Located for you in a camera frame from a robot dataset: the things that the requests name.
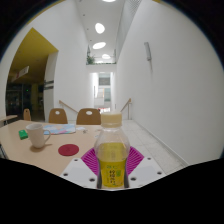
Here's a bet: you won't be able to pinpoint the wooden stair handrail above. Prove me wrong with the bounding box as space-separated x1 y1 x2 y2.
58 99 79 114
120 97 133 120

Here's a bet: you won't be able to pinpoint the yellow drink bottle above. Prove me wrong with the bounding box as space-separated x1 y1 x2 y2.
93 111 132 190

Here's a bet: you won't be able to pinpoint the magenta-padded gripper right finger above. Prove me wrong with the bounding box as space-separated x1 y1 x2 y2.
125 146 166 190

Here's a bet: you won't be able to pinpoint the hanging white sign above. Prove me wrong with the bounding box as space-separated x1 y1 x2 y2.
11 65 30 83

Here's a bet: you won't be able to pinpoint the light wooden side table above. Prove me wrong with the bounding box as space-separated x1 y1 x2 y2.
0 114 18 125

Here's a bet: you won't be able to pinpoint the white mug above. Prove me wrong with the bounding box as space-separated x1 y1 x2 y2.
25 122 52 149

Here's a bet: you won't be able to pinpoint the green potted plant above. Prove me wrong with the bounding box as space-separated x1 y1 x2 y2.
85 53 96 65

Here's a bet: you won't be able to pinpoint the dark shelf unit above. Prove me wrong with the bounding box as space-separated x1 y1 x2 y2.
4 83 34 118

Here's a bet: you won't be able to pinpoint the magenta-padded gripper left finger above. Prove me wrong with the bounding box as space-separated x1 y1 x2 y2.
60 147 100 190

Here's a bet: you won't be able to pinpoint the flat round red coaster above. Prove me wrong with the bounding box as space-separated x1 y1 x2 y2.
57 143 80 157

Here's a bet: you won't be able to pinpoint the round ceiling lights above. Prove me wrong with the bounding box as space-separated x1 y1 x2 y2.
92 0 118 61

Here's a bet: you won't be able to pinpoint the dark wall sign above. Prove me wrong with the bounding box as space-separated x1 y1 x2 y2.
43 79 55 90

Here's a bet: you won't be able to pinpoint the wooden chair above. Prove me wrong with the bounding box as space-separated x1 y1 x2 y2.
23 108 32 122
75 107 102 126
48 107 69 125

